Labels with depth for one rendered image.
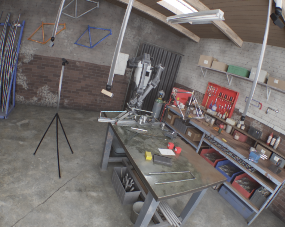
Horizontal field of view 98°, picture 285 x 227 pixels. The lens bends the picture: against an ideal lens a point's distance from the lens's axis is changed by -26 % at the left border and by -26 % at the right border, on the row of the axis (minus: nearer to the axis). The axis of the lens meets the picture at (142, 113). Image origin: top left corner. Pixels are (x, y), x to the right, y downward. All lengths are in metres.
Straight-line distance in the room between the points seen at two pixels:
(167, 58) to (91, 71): 2.10
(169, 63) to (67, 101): 2.98
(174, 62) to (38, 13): 3.93
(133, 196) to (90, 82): 3.26
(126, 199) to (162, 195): 1.00
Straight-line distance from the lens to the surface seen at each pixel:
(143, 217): 1.44
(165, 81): 4.85
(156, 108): 3.91
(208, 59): 3.96
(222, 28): 3.32
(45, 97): 4.60
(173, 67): 4.92
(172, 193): 1.15
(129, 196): 2.03
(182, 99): 4.19
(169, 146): 1.67
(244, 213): 2.87
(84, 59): 4.41
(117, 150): 2.66
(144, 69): 2.06
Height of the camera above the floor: 1.61
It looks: 17 degrees down
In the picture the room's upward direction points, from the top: 15 degrees clockwise
